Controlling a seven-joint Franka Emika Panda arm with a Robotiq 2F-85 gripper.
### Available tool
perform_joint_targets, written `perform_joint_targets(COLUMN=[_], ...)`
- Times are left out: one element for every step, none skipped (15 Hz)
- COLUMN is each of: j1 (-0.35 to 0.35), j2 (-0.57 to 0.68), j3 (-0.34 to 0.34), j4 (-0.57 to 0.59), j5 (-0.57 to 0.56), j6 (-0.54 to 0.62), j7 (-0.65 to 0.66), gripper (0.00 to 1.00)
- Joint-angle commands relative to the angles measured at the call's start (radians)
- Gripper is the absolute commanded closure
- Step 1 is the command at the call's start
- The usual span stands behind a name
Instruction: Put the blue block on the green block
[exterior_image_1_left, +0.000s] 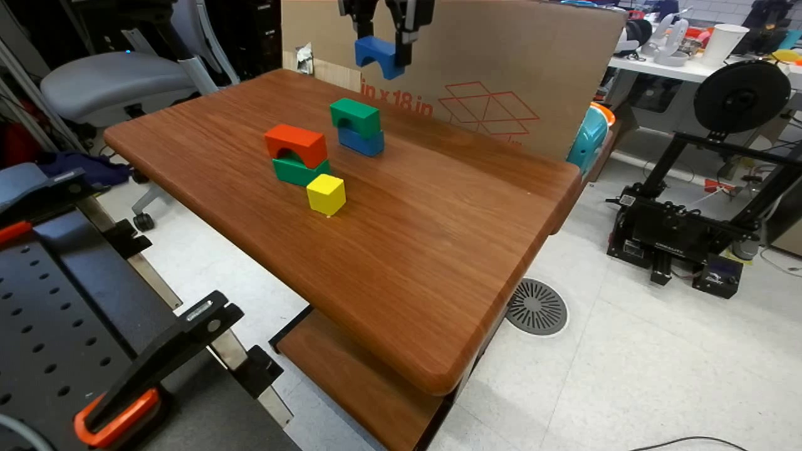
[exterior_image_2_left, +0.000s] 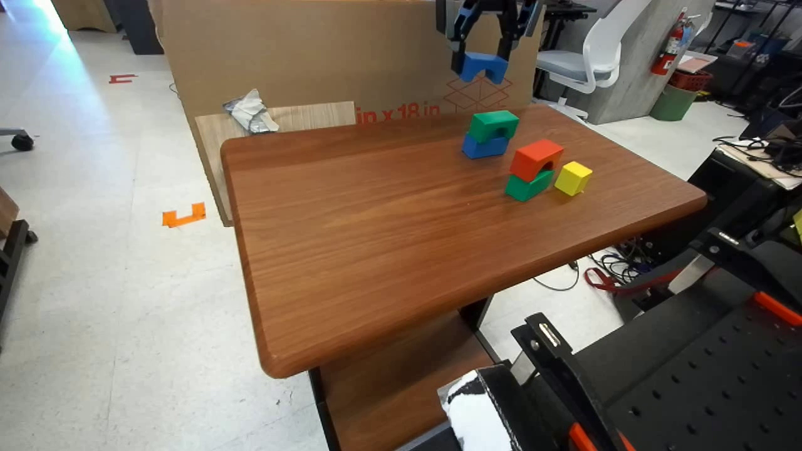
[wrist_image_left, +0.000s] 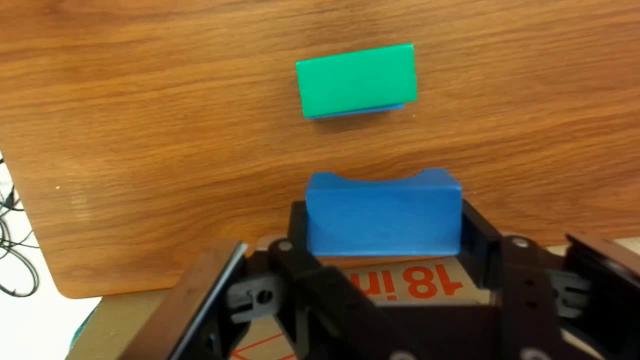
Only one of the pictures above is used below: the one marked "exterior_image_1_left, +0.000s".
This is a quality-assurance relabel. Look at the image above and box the teal bin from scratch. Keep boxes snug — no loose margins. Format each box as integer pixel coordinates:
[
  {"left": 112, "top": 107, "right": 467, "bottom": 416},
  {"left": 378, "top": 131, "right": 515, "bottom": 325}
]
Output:
[{"left": 567, "top": 100, "right": 620, "bottom": 180}]

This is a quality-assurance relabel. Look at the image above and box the white side desk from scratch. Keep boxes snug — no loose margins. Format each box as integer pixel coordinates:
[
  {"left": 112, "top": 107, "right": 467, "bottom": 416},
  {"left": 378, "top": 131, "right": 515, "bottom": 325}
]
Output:
[{"left": 606, "top": 45, "right": 802, "bottom": 89}]

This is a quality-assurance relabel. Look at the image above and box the large cardboard sheet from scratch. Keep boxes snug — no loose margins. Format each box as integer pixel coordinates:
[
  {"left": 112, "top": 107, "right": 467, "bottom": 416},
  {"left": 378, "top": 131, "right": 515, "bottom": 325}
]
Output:
[{"left": 279, "top": 0, "right": 630, "bottom": 165}]

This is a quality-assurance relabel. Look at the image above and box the blue block under green arch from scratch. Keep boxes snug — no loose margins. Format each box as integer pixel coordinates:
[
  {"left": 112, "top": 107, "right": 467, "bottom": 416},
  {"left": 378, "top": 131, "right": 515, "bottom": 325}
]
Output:
[{"left": 335, "top": 122, "right": 388, "bottom": 160}]

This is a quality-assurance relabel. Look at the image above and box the black clamp with orange handle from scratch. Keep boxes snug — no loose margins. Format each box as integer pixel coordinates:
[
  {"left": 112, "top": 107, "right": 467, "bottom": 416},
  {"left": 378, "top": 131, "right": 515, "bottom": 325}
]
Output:
[
  {"left": 0, "top": 215, "right": 156, "bottom": 263},
  {"left": 70, "top": 289, "right": 245, "bottom": 451}
]

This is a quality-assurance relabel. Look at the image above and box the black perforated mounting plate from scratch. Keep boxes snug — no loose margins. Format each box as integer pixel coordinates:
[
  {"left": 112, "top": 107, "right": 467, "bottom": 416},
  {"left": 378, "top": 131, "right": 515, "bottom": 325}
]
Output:
[{"left": 0, "top": 160, "right": 304, "bottom": 451}]

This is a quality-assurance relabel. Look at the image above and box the round floor drain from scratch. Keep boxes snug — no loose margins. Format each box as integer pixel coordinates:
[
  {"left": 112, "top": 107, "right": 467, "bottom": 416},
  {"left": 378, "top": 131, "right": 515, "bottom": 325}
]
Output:
[{"left": 505, "top": 276, "right": 572, "bottom": 338}]

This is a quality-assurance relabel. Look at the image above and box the green block under red arch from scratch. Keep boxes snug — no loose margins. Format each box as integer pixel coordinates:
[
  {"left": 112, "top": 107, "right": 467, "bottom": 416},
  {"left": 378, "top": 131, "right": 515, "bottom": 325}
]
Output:
[{"left": 270, "top": 154, "right": 333, "bottom": 189}]

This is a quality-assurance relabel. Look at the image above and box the dark blue cloth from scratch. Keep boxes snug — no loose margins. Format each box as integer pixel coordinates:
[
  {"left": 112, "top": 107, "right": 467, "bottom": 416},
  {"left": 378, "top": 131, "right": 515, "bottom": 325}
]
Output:
[{"left": 37, "top": 149, "right": 136, "bottom": 191}]

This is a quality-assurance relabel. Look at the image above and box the wooden table lower shelf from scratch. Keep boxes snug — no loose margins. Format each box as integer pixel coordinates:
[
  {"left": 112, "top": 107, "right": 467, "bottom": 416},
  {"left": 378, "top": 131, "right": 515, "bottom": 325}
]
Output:
[{"left": 268, "top": 307, "right": 459, "bottom": 451}]

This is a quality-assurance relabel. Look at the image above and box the white cup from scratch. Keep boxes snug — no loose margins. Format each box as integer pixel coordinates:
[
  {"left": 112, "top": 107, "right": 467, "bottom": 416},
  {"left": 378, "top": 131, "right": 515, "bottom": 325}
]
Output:
[{"left": 700, "top": 20, "right": 751, "bottom": 70}]

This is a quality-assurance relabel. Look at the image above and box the black 3D printer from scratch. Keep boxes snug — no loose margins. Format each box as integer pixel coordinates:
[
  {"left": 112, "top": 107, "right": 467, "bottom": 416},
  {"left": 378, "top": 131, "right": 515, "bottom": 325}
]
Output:
[{"left": 605, "top": 122, "right": 802, "bottom": 302}]

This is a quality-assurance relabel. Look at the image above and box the yellow cube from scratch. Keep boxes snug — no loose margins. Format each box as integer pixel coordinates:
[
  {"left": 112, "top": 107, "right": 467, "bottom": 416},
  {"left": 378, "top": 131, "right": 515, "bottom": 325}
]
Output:
[{"left": 304, "top": 171, "right": 348, "bottom": 220}]

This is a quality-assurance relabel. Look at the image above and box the black filament spool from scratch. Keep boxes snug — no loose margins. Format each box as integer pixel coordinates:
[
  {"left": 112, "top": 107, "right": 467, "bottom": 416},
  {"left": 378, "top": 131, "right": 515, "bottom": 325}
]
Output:
[{"left": 693, "top": 58, "right": 795, "bottom": 139}]

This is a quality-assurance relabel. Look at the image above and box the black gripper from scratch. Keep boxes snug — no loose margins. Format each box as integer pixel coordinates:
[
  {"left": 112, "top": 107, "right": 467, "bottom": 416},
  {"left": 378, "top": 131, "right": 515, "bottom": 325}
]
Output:
[{"left": 335, "top": 0, "right": 439, "bottom": 76}]

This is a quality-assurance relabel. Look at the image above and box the black floor cable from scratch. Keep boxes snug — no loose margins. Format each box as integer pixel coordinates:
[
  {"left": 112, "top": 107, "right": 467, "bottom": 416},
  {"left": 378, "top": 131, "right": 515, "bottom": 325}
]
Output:
[{"left": 626, "top": 432, "right": 749, "bottom": 451}]

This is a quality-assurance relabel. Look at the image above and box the grey and white office chair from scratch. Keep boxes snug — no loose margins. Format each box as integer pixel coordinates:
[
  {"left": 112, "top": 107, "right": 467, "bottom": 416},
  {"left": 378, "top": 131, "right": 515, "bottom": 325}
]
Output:
[{"left": 37, "top": 0, "right": 245, "bottom": 235}]

